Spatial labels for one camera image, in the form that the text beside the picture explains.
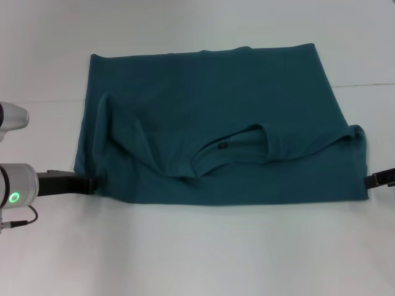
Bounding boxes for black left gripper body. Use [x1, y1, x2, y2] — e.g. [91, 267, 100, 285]
[36, 170, 93, 197]

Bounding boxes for teal t-shirt with FREE print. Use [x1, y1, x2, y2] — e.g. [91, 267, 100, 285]
[73, 43, 370, 208]

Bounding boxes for thin left arm cable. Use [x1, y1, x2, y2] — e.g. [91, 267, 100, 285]
[2, 205, 40, 228]

